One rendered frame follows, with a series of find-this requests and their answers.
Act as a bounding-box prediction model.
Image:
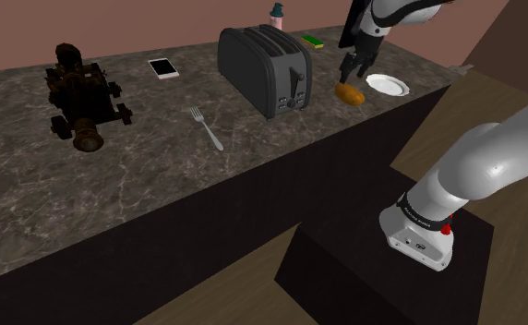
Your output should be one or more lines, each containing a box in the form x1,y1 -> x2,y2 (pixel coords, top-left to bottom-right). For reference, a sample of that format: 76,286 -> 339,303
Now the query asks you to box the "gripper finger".
356,53 -> 379,78
339,52 -> 359,85

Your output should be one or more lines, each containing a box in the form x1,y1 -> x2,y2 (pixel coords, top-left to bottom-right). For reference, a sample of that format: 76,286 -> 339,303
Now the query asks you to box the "orange-brown potato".
333,82 -> 366,108

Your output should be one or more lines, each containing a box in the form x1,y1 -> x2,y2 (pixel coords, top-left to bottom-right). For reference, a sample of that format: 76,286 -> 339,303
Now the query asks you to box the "white plate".
365,73 -> 411,98

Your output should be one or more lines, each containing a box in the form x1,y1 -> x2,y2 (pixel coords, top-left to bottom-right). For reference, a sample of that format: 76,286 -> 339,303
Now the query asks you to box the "green and yellow sponge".
300,34 -> 326,50

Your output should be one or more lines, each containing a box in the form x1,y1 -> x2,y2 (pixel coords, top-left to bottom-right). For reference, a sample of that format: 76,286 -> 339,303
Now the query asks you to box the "dark grey toaster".
217,24 -> 314,122

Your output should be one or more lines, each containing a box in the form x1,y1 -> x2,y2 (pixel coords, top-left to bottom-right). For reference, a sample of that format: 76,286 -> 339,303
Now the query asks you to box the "silver fork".
188,105 -> 225,152

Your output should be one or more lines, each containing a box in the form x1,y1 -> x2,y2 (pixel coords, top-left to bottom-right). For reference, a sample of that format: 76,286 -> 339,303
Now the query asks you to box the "white smartphone black screen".
148,57 -> 181,80

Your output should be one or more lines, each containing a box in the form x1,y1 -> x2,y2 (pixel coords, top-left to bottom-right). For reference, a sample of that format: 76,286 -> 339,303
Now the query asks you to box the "dark robot stand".
274,165 -> 495,325

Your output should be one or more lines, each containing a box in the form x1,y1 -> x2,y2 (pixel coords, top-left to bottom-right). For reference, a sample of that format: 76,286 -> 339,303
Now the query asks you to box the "dark brown toy cannon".
43,42 -> 134,153

